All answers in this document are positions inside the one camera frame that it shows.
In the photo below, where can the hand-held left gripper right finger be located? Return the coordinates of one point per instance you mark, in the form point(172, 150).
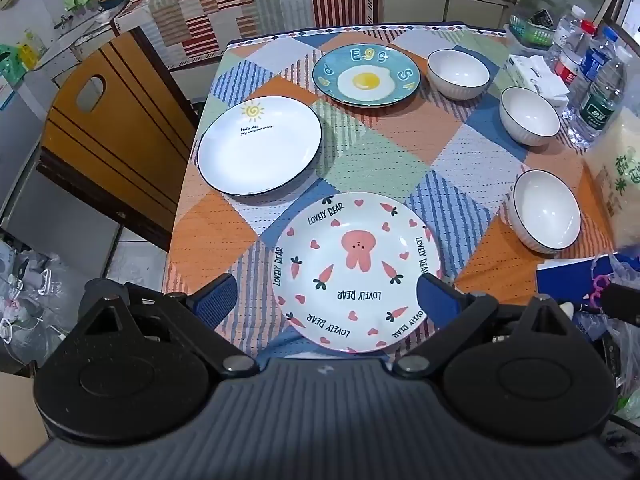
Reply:
point(436, 301)

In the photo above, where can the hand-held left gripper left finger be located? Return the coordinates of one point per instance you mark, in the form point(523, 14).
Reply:
point(215, 301)

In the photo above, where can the rabbit and carrot print plate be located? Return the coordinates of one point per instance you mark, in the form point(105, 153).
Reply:
point(345, 280)

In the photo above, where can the white ribbed bowl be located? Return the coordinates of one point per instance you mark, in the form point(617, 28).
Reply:
point(530, 112)
point(457, 72)
point(545, 210)

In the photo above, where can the white plate with sun print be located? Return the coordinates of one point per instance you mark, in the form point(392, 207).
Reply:
point(260, 152)

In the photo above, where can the teal fried egg print plate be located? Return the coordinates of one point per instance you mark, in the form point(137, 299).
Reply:
point(365, 72)

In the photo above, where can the blue notebook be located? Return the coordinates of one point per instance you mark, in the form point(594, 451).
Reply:
point(565, 280)

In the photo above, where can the patchwork tablecloth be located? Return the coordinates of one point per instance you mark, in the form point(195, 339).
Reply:
point(370, 155)

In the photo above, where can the clear plastic bag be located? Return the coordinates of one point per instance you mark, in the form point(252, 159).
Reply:
point(622, 330)

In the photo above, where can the wooden chair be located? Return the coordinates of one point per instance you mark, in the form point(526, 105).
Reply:
point(115, 130)

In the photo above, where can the bag of rice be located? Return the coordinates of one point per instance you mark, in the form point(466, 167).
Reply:
point(617, 185)

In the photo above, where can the white tissue pack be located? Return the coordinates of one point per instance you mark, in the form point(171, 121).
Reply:
point(535, 77)

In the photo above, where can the green label water bottle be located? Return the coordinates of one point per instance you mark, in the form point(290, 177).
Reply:
point(597, 107)

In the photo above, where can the red label water bottle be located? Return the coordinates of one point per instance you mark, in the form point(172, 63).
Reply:
point(572, 62)

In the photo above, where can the green plastic basket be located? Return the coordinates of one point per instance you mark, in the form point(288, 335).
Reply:
point(530, 32)

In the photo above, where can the striped patchwork counter cloth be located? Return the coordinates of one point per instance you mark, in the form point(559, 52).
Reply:
point(240, 15)

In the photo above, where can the blue label water bottle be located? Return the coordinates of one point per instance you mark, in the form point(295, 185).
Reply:
point(602, 60)

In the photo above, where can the beige kitchen cabinet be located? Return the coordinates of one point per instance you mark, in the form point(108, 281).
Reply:
point(440, 7)

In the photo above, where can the clear white cap water bottle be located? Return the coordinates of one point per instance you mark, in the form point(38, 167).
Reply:
point(565, 30)

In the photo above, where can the green plastic bag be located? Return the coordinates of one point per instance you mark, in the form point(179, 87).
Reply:
point(15, 60)

